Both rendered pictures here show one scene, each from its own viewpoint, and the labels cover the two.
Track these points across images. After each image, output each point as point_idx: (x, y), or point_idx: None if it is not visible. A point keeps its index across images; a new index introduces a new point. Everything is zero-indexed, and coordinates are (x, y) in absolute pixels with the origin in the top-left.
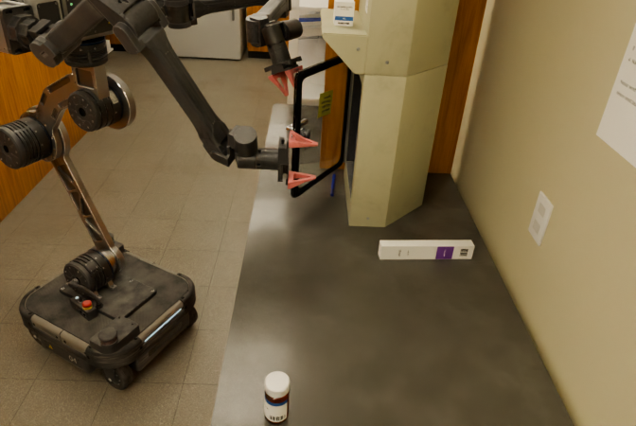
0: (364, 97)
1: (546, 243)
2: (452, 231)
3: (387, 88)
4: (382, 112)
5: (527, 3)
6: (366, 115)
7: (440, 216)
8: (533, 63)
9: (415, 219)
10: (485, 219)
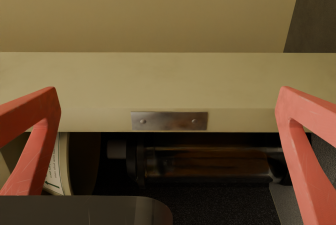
0: (5, 102)
1: None
2: None
3: (4, 71)
4: (64, 73)
5: (0, 39)
6: (65, 96)
7: (308, 43)
8: None
9: (332, 52)
10: (282, 4)
